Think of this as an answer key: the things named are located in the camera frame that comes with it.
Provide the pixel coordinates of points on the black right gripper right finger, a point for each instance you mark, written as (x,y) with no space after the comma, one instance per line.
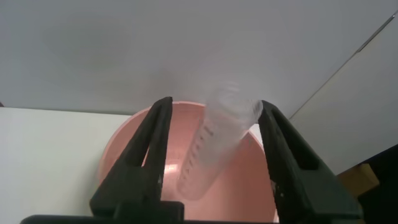
(298,180)

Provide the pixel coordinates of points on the pink plastic bowl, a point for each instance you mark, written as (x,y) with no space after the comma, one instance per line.
(242,186)

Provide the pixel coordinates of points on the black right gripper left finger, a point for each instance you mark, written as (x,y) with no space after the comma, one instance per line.
(140,174)

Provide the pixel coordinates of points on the test tube with red pigment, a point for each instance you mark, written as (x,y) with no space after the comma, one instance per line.
(217,143)

